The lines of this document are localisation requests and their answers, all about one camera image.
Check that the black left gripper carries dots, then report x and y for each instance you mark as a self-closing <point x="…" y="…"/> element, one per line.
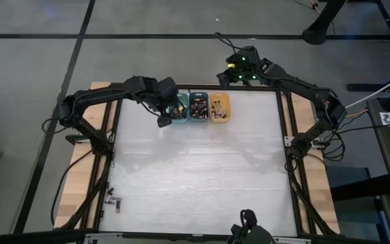
<point x="166" y="115"/>

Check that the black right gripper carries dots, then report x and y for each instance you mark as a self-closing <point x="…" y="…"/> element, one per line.
<point x="225" y="78"/>

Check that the yellow plastic bin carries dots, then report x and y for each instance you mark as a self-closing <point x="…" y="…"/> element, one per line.
<point x="220" y="96"/>

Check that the teal plastic bin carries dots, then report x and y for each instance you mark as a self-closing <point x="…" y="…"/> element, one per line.
<point x="185" y="98"/>

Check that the blue-grey plastic bin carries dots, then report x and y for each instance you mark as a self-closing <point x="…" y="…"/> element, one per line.
<point x="199" y="95"/>

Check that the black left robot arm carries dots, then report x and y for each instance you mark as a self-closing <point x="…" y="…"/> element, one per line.
<point x="97" y="95"/>

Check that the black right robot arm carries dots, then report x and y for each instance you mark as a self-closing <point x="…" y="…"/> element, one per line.
<point x="300" y="91"/>

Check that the wooden base board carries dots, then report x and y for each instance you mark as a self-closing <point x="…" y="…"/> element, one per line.
<point x="76" y="179"/>
<point x="323" y="203"/>

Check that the person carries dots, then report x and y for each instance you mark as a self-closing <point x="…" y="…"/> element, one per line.
<point x="262" y="237"/>

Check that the metal base plate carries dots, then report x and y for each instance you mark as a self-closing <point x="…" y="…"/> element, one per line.
<point x="289" y="140"/>

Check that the black floor stand post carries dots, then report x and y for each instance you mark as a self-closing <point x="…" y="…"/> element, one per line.
<point x="320" y="23"/>

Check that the black diagonal frame strut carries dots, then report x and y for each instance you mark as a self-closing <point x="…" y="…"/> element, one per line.
<point x="317" y="217"/>
<point x="90" y="203"/>

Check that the silver frame bracket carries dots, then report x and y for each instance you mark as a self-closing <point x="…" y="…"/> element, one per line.
<point x="291" y="240"/>
<point x="103" y="236"/>

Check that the black desk leg frame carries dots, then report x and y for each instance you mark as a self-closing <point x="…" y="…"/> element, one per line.
<point x="367" y="87"/>

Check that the black overhead frame bar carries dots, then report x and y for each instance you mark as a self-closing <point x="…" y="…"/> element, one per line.
<point x="29" y="236"/>

